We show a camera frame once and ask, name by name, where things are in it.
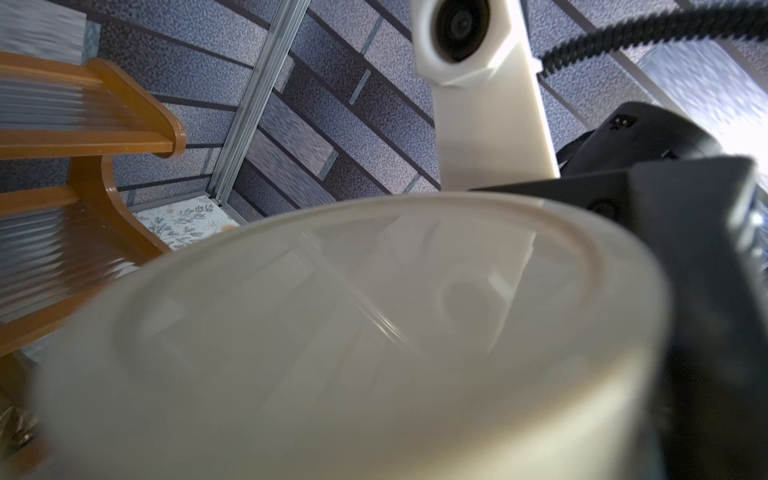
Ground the wooden two-tier shelf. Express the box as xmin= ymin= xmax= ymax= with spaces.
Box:
xmin=1 ymin=52 xmax=187 ymax=479

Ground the floral table mat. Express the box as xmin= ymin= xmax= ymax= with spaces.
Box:
xmin=134 ymin=195 xmax=239 ymax=251

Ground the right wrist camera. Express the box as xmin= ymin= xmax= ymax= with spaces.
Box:
xmin=410 ymin=1 xmax=559 ymax=192

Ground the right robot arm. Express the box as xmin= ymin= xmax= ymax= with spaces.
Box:
xmin=494 ymin=102 xmax=767 ymax=479

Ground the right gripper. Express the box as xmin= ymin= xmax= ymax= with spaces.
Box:
xmin=498 ymin=157 xmax=767 ymax=479

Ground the black corrugated cable conduit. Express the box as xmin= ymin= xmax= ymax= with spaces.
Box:
xmin=536 ymin=2 xmax=768 ymax=76

